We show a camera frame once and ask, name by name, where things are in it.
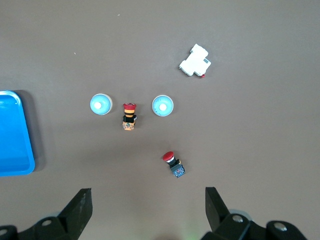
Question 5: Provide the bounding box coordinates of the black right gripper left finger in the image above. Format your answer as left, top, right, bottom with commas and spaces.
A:
0, 187, 93, 240

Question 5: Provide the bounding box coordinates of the red emergency button black base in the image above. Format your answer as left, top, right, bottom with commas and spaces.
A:
162, 151, 186, 179

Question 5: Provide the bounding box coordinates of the white circuit breaker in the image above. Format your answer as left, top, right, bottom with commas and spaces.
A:
178, 43, 212, 79

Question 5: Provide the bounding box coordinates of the blue round button cap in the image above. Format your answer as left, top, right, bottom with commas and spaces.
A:
151, 94, 174, 118

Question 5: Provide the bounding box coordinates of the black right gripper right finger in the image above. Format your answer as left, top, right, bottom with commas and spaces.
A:
201, 186, 308, 240

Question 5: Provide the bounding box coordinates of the blue plastic tray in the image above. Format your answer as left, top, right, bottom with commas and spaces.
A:
0, 90, 36, 177

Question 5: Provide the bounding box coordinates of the blue bell with white button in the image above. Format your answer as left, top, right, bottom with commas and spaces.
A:
89, 93, 114, 116

